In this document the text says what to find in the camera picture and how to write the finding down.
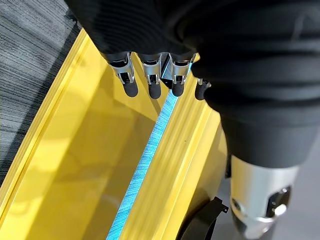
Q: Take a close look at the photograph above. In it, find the left robot hand black cloth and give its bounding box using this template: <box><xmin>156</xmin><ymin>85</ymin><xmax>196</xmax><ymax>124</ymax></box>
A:
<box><xmin>62</xmin><ymin>0</ymin><xmax>320</xmax><ymax>240</ymax></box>

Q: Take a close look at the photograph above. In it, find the black sole-shaped part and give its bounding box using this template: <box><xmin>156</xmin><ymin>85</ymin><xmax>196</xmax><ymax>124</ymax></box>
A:
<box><xmin>179</xmin><ymin>196</ymin><xmax>230</xmax><ymax>240</ymax></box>

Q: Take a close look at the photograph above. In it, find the black metal shelf bracket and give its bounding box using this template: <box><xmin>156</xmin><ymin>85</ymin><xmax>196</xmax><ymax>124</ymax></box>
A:
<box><xmin>160</xmin><ymin>56</ymin><xmax>174</xmax><ymax>90</ymax></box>

